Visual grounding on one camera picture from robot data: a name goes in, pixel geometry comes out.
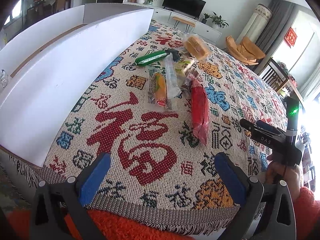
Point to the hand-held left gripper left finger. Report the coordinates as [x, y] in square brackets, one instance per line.
[96, 177]

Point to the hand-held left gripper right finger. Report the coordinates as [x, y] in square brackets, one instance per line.
[228, 177]

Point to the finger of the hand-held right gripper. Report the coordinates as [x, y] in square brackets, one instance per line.
[266, 126]
[246, 124]

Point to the long red snack packet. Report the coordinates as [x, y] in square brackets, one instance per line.
[200, 110]

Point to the small brown snack packet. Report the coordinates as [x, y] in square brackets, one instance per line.
[193, 73]
[186, 83]

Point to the pale green cracker packet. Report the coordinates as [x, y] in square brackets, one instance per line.
[183, 66]

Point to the long clear snack packet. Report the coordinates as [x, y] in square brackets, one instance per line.
[171, 77]

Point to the bagged sliced bread loaf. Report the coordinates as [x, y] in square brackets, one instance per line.
[196, 46]

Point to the yellow corn sausage packet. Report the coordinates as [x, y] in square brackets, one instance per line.
[160, 87]

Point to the small dark snack packet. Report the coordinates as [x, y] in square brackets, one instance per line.
[175, 53]

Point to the large white cardboard box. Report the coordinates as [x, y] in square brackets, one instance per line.
[62, 67]

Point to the green snack packet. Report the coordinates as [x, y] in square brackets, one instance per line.
[150, 58]

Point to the person's right forearm orange sleeve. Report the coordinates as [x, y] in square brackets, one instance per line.
[307, 212]

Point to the person's right hand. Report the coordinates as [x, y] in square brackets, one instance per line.
[275, 171]

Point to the dark wooden chair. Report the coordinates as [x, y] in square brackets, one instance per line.
[271, 72]

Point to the printed woven blanket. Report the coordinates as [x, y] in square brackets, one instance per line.
[140, 140]

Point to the orange fluffy garment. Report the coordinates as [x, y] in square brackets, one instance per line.
[125, 227]

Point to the orange cushioned lounge chair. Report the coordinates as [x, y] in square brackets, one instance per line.
[246, 51]

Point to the white television cabinet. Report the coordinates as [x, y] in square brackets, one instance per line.
[207, 31]

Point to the covered standing air conditioner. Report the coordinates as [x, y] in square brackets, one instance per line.
[257, 20]

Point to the grey curtain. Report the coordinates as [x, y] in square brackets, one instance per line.
[277, 20]

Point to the large potted green plant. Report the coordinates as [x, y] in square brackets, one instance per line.
[218, 20]

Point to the small potted green plant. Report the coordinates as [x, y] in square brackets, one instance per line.
[205, 18]

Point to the wooden stool with metal legs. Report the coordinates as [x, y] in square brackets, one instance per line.
[183, 20]

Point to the black flat television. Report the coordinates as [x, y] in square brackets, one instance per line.
[183, 2]

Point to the bright window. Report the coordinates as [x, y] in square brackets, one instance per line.
[16, 8]

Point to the red wall hanging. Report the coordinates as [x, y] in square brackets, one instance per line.
[290, 37]

